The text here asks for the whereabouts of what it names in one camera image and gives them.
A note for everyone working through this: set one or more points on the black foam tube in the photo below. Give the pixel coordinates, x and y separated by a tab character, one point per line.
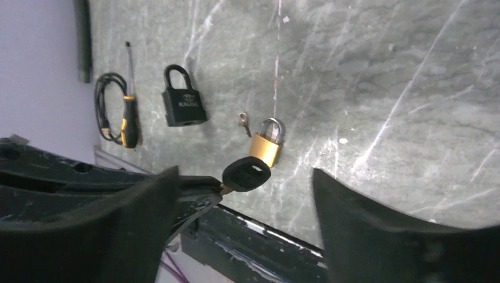
83	37

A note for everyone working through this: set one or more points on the black padlock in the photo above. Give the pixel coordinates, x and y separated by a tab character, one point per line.
183	105

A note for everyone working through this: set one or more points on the small silver key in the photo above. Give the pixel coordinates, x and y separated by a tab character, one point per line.
243	121

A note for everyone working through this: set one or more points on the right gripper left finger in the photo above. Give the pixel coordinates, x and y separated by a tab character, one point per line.
117	238

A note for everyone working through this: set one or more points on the yellow black screwdriver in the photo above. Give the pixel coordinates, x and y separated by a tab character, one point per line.
129	127

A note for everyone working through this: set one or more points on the small brass padlock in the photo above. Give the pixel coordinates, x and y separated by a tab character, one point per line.
265	147

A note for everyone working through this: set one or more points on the black head key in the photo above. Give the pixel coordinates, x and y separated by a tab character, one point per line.
244	175

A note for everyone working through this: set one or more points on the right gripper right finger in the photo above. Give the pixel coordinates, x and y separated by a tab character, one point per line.
367	241

